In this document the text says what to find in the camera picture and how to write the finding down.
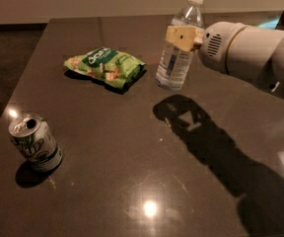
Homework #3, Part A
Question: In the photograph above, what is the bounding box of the blue plastic water bottle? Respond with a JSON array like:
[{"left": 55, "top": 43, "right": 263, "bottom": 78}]
[{"left": 155, "top": 0, "right": 204, "bottom": 91}]

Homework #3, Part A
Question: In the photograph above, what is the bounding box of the green white soda can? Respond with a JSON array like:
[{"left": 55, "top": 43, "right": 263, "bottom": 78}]
[{"left": 8, "top": 113, "right": 63, "bottom": 172}]

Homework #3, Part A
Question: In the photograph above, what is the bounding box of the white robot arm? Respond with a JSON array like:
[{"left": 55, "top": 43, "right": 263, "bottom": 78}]
[{"left": 166, "top": 10, "right": 284, "bottom": 99}]

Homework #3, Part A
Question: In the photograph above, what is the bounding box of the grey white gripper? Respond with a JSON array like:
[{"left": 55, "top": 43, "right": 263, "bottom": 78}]
[{"left": 166, "top": 22, "right": 247, "bottom": 74}]

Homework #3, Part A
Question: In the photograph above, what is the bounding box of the green chip bag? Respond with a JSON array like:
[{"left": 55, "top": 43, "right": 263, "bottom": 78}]
[{"left": 64, "top": 47, "right": 145, "bottom": 89}]

